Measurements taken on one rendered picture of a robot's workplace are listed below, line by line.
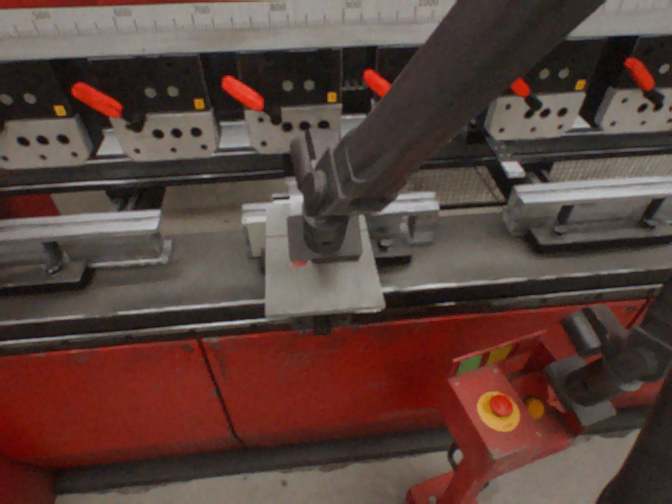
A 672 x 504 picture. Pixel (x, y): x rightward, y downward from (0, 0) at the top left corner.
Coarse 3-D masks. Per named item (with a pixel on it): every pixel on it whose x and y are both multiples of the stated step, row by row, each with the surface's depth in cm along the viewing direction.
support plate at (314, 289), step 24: (360, 216) 82; (288, 264) 73; (312, 264) 73; (336, 264) 73; (360, 264) 73; (288, 288) 69; (312, 288) 69; (336, 288) 69; (360, 288) 69; (288, 312) 66; (312, 312) 66; (336, 312) 67
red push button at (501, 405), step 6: (492, 396) 78; (498, 396) 77; (504, 396) 77; (492, 402) 76; (498, 402) 76; (504, 402) 76; (510, 402) 76; (492, 408) 76; (498, 408) 75; (504, 408) 75; (510, 408) 76; (498, 414) 75; (504, 414) 75; (510, 414) 75
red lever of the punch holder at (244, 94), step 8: (224, 80) 62; (232, 80) 62; (224, 88) 62; (232, 88) 62; (240, 88) 62; (248, 88) 64; (240, 96) 63; (248, 96) 63; (256, 96) 64; (248, 104) 64; (256, 104) 64; (264, 104) 65; (264, 112) 65; (272, 112) 65; (280, 112) 66; (272, 120) 65; (280, 120) 65
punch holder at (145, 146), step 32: (96, 64) 61; (128, 64) 62; (160, 64) 62; (192, 64) 63; (128, 96) 65; (160, 96) 65; (192, 96) 66; (128, 128) 68; (160, 128) 68; (192, 128) 71
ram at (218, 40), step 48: (0, 0) 55; (48, 0) 56; (96, 0) 56; (144, 0) 57; (192, 0) 57; (240, 0) 58; (288, 0) 59; (0, 48) 59; (48, 48) 59; (96, 48) 60; (144, 48) 61; (192, 48) 61; (240, 48) 62; (288, 48) 63
